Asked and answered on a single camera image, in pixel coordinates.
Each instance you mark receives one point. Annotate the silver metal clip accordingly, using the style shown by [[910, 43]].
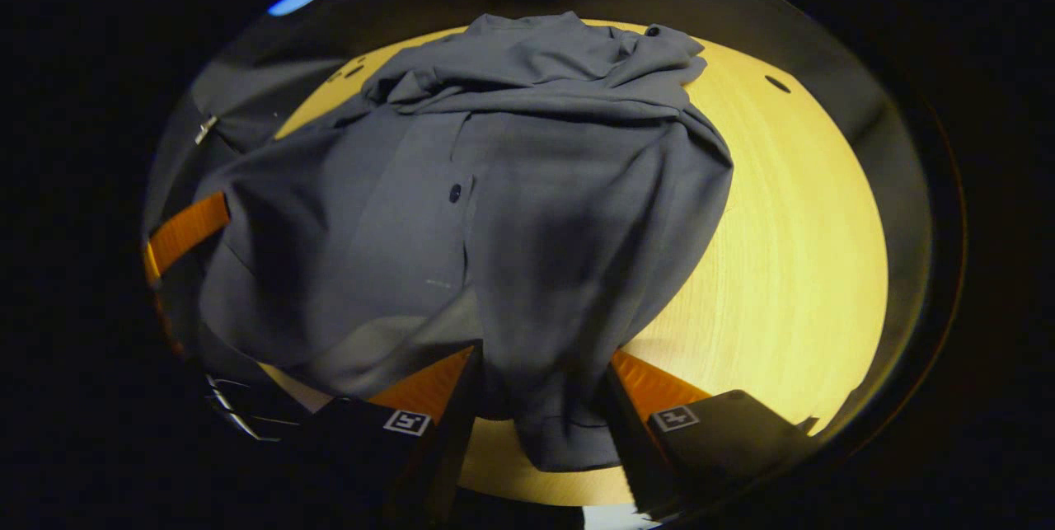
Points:
[[206, 129]]

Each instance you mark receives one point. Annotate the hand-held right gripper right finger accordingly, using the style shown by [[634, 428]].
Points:
[[630, 447]]

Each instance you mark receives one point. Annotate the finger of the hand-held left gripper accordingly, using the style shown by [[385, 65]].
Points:
[[189, 227]]

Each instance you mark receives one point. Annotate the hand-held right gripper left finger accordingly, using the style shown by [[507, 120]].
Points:
[[457, 447]]

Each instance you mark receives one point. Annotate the grey button shirt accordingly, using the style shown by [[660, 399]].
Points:
[[536, 225]]

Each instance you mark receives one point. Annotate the dark object with silver trim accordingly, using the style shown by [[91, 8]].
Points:
[[247, 406]]

